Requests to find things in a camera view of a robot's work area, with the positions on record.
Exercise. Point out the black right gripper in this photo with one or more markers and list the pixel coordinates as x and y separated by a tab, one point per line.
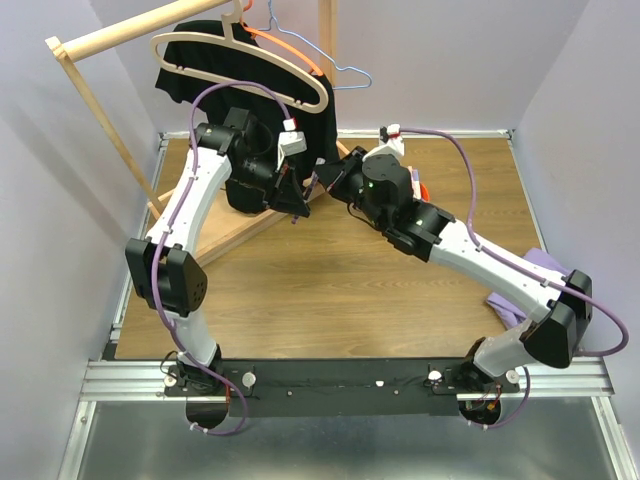
334	176

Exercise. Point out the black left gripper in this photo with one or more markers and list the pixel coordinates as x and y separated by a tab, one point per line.
286	193

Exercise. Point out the dark purple pen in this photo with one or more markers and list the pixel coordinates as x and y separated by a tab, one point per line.
304	210

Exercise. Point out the blue capped white marker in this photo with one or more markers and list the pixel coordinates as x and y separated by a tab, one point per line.
416	185

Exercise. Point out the orange round pen organizer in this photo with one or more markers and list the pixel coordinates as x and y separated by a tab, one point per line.
425	195

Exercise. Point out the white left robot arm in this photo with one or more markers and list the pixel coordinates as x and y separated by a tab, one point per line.
162	265

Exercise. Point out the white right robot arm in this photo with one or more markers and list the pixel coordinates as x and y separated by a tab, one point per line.
556	315

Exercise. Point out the black t-shirt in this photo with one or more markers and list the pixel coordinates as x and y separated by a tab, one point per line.
250	95

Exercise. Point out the orange hanger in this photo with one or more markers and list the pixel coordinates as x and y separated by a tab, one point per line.
303	60

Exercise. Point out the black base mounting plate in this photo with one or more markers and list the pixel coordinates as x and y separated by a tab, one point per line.
332	387

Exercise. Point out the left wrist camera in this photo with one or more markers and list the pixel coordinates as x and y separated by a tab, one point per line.
291	141

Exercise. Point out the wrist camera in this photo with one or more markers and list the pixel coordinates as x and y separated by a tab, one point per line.
291	141
391	141

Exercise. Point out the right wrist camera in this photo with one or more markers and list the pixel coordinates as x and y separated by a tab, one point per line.
391	141

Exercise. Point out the blue wire hanger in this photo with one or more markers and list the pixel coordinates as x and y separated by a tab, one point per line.
324	46

